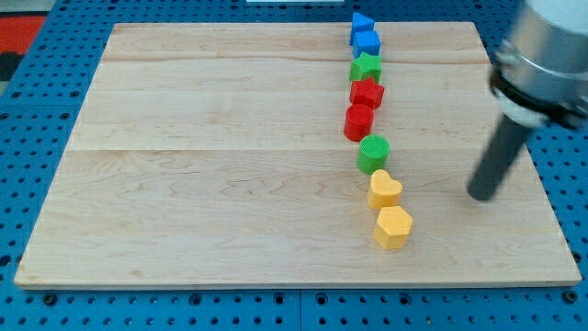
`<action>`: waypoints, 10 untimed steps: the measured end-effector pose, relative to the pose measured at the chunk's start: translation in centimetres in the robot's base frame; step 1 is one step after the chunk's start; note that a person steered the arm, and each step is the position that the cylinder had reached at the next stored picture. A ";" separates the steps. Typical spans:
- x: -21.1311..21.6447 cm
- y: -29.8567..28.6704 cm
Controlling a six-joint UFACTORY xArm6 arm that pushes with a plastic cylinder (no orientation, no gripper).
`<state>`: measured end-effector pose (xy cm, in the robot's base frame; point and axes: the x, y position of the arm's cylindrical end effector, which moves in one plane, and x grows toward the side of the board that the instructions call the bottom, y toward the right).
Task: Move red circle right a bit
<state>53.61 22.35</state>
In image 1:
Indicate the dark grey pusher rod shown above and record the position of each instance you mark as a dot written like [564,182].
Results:
[497,158]

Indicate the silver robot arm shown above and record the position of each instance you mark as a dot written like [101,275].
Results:
[539,76]

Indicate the green cylinder block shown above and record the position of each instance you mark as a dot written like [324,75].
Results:
[372,153]

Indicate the yellow heart block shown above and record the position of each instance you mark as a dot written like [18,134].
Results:
[383,191]

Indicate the yellow hexagon block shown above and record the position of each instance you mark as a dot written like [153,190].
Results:
[393,227]

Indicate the red star block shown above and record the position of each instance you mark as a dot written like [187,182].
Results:
[367,92]

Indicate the red cylinder block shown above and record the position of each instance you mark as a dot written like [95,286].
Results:
[358,122]

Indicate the green star block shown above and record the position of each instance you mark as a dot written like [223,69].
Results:
[365,66]

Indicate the blue cube block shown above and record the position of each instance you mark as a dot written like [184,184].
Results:
[367,42]

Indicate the blue triangle block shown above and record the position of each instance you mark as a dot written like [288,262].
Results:
[360,23]

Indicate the light wooden board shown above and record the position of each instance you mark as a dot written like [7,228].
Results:
[212,156]

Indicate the red and black mat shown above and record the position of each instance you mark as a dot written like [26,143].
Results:
[18,31]

